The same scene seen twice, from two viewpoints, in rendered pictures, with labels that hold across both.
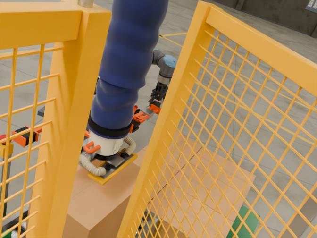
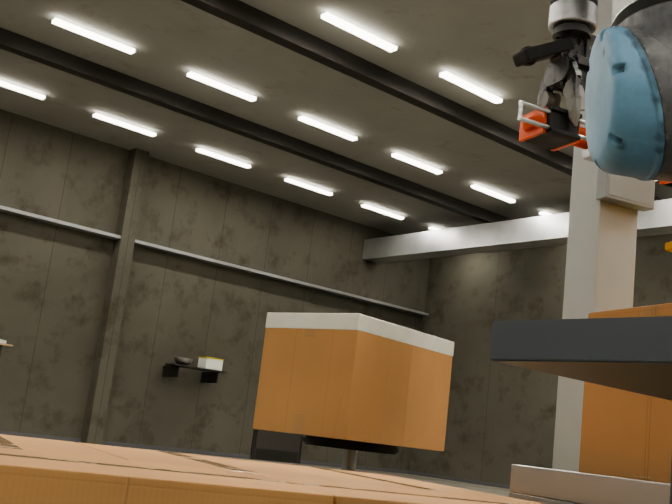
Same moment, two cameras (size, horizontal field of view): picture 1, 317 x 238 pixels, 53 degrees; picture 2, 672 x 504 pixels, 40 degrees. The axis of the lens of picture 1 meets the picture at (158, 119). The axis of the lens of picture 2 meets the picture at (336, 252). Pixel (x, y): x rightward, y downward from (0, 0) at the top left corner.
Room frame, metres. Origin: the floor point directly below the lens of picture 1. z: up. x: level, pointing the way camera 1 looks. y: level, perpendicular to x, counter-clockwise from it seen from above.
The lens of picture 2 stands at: (3.36, 0.96, 0.62)
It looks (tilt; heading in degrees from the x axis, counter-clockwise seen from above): 12 degrees up; 227
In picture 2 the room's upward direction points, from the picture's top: 7 degrees clockwise
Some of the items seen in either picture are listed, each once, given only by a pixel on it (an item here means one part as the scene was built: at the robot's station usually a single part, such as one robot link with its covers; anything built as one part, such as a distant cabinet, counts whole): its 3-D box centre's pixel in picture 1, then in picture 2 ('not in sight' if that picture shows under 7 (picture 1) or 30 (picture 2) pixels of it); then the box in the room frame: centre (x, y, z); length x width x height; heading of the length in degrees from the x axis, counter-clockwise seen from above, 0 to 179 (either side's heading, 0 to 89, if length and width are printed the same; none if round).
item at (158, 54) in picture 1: (158, 58); not in sight; (2.03, 0.14, 1.54); 0.12 x 0.12 x 0.09; 42
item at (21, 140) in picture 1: (25, 136); not in sight; (1.21, 0.58, 1.23); 0.09 x 0.08 x 0.05; 71
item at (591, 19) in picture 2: (164, 79); (571, 21); (1.95, 0.05, 1.45); 0.10 x 0.09 x 0.05; 70
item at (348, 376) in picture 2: not in sight; (357, 383); (1.02, -1.34, 0.82); 0.60 x 0.40 x 0.40; 8
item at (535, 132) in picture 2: (157, 107); (549, 129); (1.98, 0.03, 1.23); 0.08 x 0.07 x 0.05; 161
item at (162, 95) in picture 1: (160, 90); (572, 61); (1.95, 0.05, 1.37); 0.09 x 0.08 x 0.12; 160
